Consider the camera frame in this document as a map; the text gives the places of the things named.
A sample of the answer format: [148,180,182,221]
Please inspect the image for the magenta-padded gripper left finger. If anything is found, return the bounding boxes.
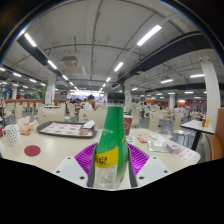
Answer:
[53,143,98,188]

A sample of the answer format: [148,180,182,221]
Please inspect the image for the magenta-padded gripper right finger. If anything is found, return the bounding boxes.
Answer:
[127,143,172,188]

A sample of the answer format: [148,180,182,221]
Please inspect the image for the green labelled drink bottle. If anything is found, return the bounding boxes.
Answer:
[93,92,130,190]

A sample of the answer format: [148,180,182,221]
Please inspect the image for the clear plastic bag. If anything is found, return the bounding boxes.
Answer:
[148,138,181,154]

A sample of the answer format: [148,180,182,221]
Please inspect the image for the red white printed leaflet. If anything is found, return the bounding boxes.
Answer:
[126,134,149,145]

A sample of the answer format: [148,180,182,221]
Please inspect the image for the dark food tray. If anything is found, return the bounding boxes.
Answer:
[36,120,98,139]

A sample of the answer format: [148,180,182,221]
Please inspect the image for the flat round red coaster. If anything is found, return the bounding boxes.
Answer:
[23,144,42,157]

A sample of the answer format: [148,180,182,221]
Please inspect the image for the white crumpled napkin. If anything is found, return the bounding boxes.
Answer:
[82,119,96,130]

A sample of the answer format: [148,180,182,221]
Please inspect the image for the group of beige chairs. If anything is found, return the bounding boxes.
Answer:
[0,101,201,134]

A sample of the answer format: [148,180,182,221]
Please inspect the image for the crumpled food wrapper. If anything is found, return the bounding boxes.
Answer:
[16,115,39,136]

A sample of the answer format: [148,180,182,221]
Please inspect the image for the white table with black leg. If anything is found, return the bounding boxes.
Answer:
[180,119,216,151]

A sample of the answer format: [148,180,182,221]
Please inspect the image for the person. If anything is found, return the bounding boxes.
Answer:
[83,94,102,112]

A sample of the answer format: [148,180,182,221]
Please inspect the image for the white black-dotted mug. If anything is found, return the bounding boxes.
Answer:
[2,123,20,144]

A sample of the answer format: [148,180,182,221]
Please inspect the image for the ceiling air conditioner unit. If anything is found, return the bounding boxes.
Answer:
[60,55,79,69]

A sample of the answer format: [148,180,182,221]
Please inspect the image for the group of ceiling lights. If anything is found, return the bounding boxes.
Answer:
[0,23,206,101]

